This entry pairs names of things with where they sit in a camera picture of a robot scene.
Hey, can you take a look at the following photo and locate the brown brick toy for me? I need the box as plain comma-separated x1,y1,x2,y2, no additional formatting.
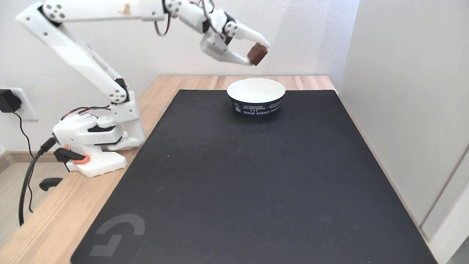
247,43,269,66

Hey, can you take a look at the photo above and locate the navy and white paper bowl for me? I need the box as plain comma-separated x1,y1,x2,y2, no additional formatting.
226,78,286,117

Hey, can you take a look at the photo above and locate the black desk mat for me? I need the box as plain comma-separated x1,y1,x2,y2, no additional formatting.
70,89,436,264

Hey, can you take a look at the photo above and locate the white cabinet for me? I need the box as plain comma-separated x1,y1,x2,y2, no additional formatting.
337,0,469,264

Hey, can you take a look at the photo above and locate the black and orange clamp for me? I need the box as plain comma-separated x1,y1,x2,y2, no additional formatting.
39,146,91,191

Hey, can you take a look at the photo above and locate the black power adapter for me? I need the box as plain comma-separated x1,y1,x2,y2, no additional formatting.
0,89,22,113

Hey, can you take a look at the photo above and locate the red white black servo wire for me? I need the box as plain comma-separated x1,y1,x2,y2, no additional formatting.
154,0,217,37

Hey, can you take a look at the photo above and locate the red black base servo wire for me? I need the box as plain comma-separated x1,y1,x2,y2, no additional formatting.
60,105,111,121

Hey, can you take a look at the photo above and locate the white wall outlet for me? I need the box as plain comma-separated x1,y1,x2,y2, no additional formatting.
10,87,39,122

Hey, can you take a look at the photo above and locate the thin black cable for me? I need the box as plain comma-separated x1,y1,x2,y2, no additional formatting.
13,111,34,213

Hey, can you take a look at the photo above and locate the thick black cable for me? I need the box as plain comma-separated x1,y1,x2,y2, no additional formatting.
19,136,58,226

